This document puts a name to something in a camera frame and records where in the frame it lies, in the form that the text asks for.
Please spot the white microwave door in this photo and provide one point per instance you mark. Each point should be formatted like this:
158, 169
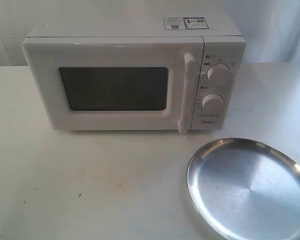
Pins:
117, 83

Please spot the white microwave oven body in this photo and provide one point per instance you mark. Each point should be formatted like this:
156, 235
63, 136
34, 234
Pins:
222, 45

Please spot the lower white control knob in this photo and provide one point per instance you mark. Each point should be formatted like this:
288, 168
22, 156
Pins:
212, 103

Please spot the white control knob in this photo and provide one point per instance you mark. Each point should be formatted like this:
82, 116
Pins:
219, 73
212, 103

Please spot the upper white control knob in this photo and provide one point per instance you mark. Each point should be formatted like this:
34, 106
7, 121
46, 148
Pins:
219, 73

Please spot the blue white label sticker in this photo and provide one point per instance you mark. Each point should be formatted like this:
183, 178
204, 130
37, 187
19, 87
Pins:
185, 23

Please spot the round stainless steel plate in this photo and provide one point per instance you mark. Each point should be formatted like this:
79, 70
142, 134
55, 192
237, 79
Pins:
243, 189

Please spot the white curtain backdrop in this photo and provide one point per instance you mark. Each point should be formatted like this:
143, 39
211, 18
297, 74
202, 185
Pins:
271, 28

